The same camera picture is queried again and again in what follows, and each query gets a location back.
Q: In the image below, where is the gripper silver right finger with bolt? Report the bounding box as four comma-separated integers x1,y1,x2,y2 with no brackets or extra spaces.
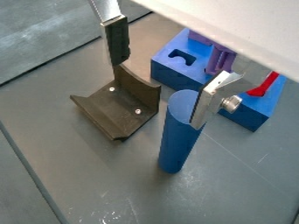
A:
189,71,241,130

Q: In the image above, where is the dark blue round cylinder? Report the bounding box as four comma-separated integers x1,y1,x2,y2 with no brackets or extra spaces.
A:
157,89,201,173

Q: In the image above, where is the purple cross-shaped peg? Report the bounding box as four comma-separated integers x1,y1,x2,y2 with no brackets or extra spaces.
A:
188,31,237,75

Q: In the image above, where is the black curved cradle holder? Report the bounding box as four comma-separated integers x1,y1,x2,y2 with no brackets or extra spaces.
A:
69,65,161,141

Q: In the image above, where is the red peg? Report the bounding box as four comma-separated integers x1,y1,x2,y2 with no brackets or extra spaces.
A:
246,71,278,97

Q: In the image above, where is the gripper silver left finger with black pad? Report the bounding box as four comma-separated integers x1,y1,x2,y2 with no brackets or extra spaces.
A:
87,0,130,67

